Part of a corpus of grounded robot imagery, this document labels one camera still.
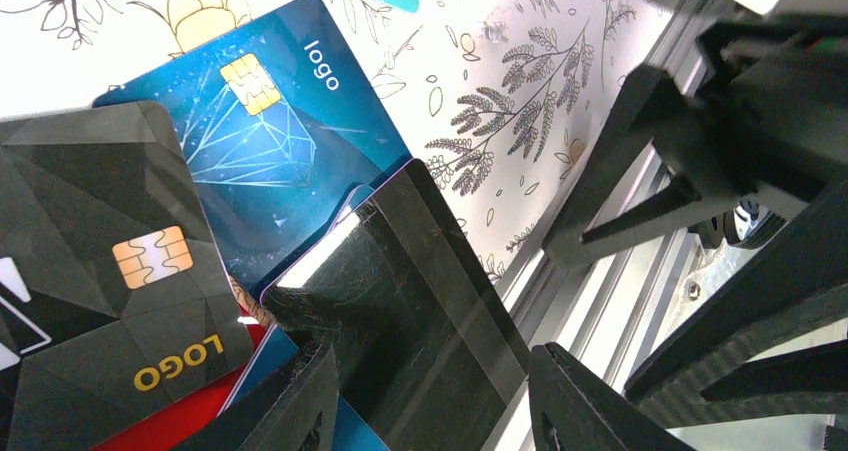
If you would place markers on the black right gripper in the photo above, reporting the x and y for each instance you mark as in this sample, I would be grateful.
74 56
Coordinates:
769 120

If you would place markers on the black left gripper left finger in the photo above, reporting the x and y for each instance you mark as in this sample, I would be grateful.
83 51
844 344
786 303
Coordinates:
294 408

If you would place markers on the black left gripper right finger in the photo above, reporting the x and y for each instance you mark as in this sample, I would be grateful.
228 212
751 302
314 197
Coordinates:
573 409

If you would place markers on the blue vip card front centre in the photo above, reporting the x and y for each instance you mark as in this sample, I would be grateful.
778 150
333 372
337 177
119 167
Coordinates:
350 433

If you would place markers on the dark glossy card back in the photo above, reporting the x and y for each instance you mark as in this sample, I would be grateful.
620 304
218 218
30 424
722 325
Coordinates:
427 354

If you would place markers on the black visa card centre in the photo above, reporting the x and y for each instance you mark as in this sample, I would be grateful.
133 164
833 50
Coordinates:
114 300

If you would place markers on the blue card centre pair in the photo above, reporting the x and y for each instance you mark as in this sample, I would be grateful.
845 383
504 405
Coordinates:
281 130

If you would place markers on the floral patterned table mat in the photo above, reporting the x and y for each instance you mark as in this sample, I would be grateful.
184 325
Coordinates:
498 97

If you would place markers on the aluminium rail base front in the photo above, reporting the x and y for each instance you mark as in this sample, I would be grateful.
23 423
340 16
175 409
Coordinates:
612 313

